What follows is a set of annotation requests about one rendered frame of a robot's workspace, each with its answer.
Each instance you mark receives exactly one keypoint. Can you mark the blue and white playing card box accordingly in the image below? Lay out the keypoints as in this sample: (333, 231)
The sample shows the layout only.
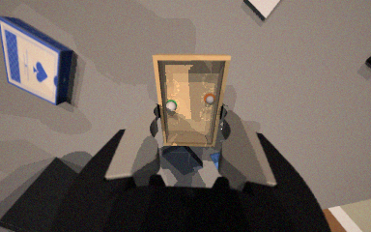
(35, 62)

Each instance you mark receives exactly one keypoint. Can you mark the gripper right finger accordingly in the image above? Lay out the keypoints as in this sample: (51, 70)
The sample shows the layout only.
(253, 165)

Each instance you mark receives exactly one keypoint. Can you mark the blue flat square pad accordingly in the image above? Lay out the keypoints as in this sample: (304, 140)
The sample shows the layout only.
(215, 158)

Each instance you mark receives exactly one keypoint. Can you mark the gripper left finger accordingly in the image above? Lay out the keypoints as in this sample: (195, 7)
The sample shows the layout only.
(126, 161)

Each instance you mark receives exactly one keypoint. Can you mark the wooden ball-in-hole puzzle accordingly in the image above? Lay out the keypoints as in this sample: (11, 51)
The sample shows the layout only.
(190, 91)

